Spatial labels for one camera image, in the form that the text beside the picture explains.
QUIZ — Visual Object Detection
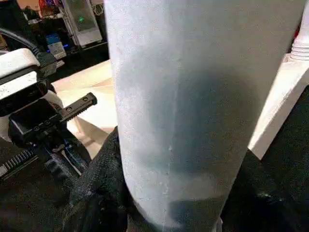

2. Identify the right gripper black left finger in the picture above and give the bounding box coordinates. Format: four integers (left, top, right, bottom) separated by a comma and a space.
67, 126, 129, 232

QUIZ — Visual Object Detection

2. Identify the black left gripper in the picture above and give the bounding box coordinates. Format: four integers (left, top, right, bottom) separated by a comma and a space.
9, 92, 98, 187

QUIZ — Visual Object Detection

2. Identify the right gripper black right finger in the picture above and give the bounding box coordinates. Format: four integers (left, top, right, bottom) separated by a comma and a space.
220, 149, 309, 232

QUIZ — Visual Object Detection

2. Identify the white plastic table top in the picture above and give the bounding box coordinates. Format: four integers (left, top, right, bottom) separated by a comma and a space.
51, 51, 309, 161

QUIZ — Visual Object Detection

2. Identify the white plastic table leg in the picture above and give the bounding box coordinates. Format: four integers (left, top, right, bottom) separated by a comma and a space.
288, 1, 309, 63
102, 0, 308, 232

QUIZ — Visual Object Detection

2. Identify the blue and white box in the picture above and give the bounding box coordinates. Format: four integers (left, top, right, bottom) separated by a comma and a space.
45, 33, 68, 59

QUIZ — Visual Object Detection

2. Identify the grey box with green light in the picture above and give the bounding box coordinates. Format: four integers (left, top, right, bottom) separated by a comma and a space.
63, 0, 104, 48

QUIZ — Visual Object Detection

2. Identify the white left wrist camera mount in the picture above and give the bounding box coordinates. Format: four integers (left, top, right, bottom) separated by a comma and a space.
0, 46, 65, 144

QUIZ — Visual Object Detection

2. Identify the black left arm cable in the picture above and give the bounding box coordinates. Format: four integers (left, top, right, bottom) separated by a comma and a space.
0, 27, 58, 78

